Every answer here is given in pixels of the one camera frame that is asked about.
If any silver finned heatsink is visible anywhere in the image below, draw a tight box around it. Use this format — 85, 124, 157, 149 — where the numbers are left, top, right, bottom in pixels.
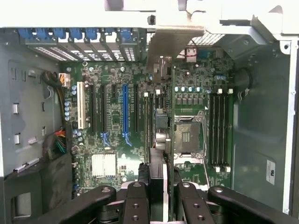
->
91, 153, 117, 178

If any CPU socket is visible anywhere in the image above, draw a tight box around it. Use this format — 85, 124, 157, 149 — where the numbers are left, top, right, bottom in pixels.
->
174, 111, 207, 162

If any white printed label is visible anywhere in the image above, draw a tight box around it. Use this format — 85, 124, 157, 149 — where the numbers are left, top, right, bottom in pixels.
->
266, 159, 281, 187

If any black plastic drive bay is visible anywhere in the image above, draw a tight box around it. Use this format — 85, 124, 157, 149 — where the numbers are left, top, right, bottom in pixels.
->
3, 151, 76, 224

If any gray metal PC case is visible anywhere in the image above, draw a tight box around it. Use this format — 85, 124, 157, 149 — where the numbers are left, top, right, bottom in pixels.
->
0, 0, 299, 224

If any long black expansion slot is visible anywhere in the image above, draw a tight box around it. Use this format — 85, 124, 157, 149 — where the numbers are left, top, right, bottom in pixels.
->
133, 84, 140, 134
91, 84, 98, 134
100, 84, 110, 146

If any blue expansion slot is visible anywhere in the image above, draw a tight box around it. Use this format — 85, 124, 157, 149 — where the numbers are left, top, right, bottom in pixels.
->
121, 84, 133, 147

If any green motherboard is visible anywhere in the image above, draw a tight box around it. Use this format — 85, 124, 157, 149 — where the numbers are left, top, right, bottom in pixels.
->
59, 52, 235, 195

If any white PCI expansion slot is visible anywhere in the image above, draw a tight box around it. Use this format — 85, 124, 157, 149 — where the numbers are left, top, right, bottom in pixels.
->
77, 81, 85, 130

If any multicolour wire bundle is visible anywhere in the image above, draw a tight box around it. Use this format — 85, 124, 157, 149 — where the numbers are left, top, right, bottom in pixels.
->
43, 127, 69, 161

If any black yellow power cable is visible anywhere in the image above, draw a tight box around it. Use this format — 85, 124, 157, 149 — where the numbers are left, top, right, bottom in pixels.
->
42, 70, 71, 128

